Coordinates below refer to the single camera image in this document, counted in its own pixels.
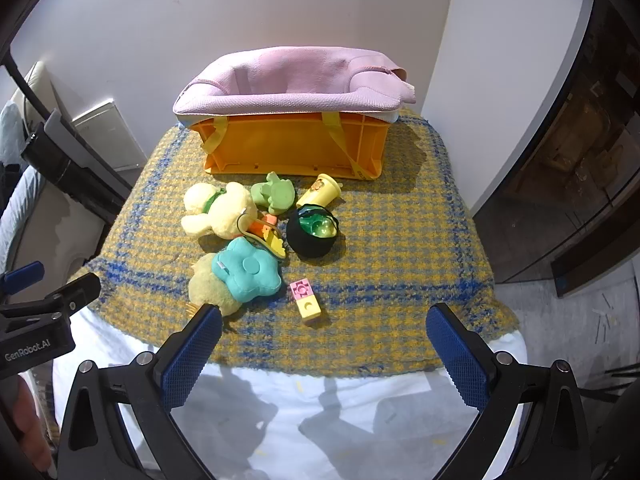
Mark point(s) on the white wall panel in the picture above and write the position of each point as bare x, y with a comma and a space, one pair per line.
110, 135

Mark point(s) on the pale yellow plush toy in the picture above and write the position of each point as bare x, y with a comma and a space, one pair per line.
210, 290

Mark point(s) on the green plastic toy piece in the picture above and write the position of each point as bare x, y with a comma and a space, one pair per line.
317, 225

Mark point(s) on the yellow duck plush orange feet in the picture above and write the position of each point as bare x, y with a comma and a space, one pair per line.
220, 215

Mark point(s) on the teal flower plush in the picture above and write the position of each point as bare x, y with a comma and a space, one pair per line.
247, 270

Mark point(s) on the dark wooden cabinet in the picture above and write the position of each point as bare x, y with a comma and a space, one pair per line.
585, 160

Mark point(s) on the black toy pot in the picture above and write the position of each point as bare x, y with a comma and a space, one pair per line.
307, 247

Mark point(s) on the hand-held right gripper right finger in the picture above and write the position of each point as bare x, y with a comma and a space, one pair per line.
457, 357

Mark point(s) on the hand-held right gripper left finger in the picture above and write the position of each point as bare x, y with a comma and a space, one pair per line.
190, 357

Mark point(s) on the black stand pole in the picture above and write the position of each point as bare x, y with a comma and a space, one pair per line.
75, 160

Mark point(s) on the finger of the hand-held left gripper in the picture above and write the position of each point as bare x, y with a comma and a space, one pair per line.
75, 292
22, 276

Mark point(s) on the yellow flower print cup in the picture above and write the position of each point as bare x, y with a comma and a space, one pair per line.
322, 190

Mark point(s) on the light blue cloth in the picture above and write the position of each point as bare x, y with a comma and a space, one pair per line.
12, 200

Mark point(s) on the pink yellow toy block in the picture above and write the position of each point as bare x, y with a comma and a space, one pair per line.
306, 299

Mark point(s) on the beige cushion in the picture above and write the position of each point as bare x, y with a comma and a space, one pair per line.
35, 90

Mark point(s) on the yellow blue checked blanket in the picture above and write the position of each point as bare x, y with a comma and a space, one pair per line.
400, 260

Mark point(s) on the person's left hand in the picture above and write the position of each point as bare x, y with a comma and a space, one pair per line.
25, 420

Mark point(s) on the green frog toy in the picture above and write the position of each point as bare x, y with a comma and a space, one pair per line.
272, 194

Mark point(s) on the white bed sheet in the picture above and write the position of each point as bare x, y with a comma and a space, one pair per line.
310, 425

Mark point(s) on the orange plastic crate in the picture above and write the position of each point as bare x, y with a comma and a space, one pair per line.
280, 145

